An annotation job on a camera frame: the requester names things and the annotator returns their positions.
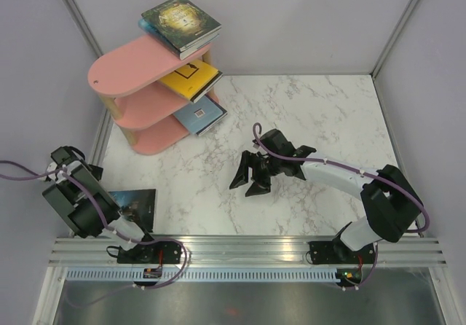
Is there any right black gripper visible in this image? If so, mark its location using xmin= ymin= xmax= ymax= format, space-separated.
xmin=230 ymin=149 xmax=283 ymax=197

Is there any light blue book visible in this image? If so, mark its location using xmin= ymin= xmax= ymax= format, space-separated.
xmin=173 ymin=95 xmax=225 ymax=134

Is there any teal ocean cover book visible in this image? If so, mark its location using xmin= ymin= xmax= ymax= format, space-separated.
xmin=138 ymin=18 xmax=219 ymax=60

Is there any green forest cover book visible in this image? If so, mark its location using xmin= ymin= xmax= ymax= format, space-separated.
xmin=141 ymin=0 xmax=222 ymax=52

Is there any purple Robinson Crusoe book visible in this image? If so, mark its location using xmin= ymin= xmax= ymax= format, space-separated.
xmin=196 ymin=112 xmax=228 ymax=136

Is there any black moon sixpence book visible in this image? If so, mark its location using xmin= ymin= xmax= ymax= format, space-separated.
xmin=189 ymin=71 xmax=223 ymax=103

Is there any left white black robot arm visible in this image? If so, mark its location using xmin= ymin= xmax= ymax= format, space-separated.
xmin=42 ymin=146 xmax=159 ymax=263

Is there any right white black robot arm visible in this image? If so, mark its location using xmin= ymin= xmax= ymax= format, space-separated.
xmin=229 ymin=123 xmax=430 ymax=262

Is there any dark blue Wuthering Heights book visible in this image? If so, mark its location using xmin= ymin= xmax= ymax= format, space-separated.
xmin=109 ymin=189 xmax=157 ymax=232

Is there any pink three-tier wooden shelf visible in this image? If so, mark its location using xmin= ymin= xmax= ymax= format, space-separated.
xmin=87 ymin=34 xmax=212 ymax=155

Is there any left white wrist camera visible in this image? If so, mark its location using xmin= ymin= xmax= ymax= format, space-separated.
xmin=45 ymin=160 xmax=82 ymax=183

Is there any aluminium mounting rail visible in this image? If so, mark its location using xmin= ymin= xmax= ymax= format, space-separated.
xmin=48 ymin=235 xmax=447 ymax=268

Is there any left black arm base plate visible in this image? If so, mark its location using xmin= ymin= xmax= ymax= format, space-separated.
xmin=116 ymin=241 xmax=182 ymax=266

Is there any white slotted cable duct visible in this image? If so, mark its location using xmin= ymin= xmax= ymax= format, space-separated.
xmin=66 ymin=267 xmax=340 ymax=283

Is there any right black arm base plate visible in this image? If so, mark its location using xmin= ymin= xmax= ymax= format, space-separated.
xmin=308 ymin=240 xmax=375 ymax=266

